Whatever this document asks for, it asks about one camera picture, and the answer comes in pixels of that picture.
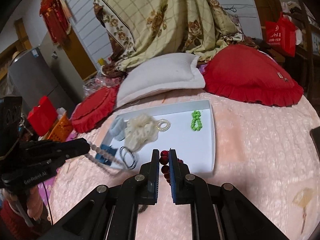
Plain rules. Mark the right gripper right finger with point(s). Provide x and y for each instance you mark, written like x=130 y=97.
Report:
x=177 y=171

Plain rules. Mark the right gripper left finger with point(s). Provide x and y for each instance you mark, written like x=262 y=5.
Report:
x=150 y=170

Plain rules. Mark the blue hair claw clip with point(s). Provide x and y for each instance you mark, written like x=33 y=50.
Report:
x=106 y=154

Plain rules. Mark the red sleeve forearm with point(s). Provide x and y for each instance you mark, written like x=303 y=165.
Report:
x=13 y=226

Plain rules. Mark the left hand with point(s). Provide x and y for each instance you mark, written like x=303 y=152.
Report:
x=34 y=202

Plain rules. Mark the white shallow tray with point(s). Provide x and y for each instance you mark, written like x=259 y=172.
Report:
x=195 y=148

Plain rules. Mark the cream scrunchie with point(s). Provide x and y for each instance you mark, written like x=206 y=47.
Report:
x=140 y=131

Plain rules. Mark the red box in basket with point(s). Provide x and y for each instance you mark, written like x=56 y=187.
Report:
x=42 y=116

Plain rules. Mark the orange plastic basket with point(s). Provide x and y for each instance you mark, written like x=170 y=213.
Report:
x=61 y=130

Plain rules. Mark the light blue scrunchie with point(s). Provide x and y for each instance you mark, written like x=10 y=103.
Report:
x=117 y=128

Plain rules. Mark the red ruffled round cushion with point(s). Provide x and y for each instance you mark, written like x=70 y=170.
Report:
x=94 y=108

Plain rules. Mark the pink quilted bedspread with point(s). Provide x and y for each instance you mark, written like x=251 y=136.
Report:
x=265 y=152

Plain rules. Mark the grey refrigerator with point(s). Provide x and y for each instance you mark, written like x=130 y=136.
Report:
x=32 y=79

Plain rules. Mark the white pillow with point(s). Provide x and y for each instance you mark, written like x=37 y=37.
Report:
x=160 y=74

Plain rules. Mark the red heart pillow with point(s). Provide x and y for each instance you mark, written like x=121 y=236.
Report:
x=245 y=74

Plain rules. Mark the black smartphone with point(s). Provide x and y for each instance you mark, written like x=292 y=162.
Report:
x=315 y=136

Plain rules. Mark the floral beige blanket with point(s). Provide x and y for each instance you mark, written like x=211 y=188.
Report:
x=140 y=30

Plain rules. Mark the red tote bag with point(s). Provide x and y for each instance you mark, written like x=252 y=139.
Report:
x=281 y=36

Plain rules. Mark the red wall hanging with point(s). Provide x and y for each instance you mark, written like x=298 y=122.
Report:
x=56 y=20

